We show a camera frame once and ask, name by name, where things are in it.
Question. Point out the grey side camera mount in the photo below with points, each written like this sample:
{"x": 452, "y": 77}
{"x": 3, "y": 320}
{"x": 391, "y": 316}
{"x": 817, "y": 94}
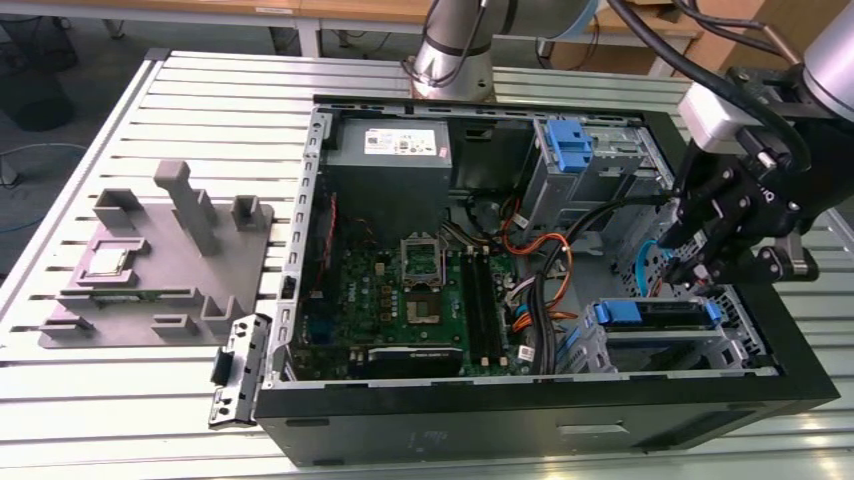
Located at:
{"x": 790, "y": 260}

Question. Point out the metal locking lever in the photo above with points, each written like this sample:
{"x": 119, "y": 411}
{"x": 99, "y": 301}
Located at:
{"x": 443, "y": 260}

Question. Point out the silver CPU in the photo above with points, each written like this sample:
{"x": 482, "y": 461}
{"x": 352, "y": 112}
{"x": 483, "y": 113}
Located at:
{"x": 109, "y": 262}

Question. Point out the grey metal slot retainer flap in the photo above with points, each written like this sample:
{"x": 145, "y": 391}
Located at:
{"x": 243, "y": 360}

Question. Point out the wooden desk white frame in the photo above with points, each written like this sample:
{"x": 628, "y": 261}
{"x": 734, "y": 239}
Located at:
{"x": 374, "y": 9}
{"x": 167, "y": 6}

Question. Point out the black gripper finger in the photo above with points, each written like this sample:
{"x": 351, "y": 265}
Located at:
{"x": 707, "y": 185}
{"x": 734, "y": 245}

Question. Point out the grey parts rack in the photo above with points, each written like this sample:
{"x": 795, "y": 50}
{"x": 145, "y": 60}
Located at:
{"x": 173, "y": 290}

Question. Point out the black graphics card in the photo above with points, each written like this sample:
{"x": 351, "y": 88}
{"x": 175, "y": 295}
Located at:
{"x": 414, "y": 360}

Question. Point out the CPU socket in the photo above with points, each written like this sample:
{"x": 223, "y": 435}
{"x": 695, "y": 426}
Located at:
{"x": 423, "y": 307}

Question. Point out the green RAM stick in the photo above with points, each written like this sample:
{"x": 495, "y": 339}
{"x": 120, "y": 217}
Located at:
{"x": 120, "y": 297}

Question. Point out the wooden cabinet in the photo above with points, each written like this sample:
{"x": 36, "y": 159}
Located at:
{"x": 741, "y": 55}

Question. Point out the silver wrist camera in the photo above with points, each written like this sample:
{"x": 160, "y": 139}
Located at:
{"x": 714, "y": 115}

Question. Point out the grey power supply unit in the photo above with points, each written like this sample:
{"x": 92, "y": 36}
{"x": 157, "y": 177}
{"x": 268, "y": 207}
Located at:
{"x": 400, "y": 145}

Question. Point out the black RAM slot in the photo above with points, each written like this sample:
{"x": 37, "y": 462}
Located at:
{"x": 488, "y": 305}
{"x": 470, "y": 305}
{"x": 496, "y": 305}
{"x": 478, "y": 305}

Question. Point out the green motherboard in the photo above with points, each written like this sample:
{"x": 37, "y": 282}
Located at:
{"x": 360, "y": 300}

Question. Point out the blue plastic drive latch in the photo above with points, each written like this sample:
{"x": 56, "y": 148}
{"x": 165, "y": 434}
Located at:
{"x": 567, "y": 145}

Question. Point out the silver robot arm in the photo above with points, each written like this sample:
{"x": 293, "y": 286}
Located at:
{"x": 454, "y": 65}

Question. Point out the grey metal drive cage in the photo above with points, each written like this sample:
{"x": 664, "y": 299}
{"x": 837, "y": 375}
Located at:
{"x": 600, "y": 185}

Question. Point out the grey metal disk bay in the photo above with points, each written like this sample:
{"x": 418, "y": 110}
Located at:
{"x": 660, "y": 336}

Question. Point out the black PC case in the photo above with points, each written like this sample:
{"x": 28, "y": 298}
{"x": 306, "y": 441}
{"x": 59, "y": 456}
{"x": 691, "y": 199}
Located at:
{"x": 467, "y": 425}

